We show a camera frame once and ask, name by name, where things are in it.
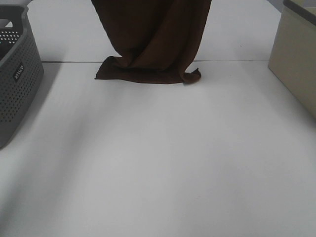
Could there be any brown towel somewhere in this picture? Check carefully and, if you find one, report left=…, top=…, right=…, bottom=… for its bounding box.
left=92, top=0, right=211, bottom=84

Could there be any grey perforated plastic basket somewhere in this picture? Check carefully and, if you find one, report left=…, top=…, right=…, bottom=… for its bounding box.
left=0, top=4, right=44, bottom=147

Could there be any beige storage box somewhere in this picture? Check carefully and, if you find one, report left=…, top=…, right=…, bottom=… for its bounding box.
left=268, top=0, right=316, bottom=117

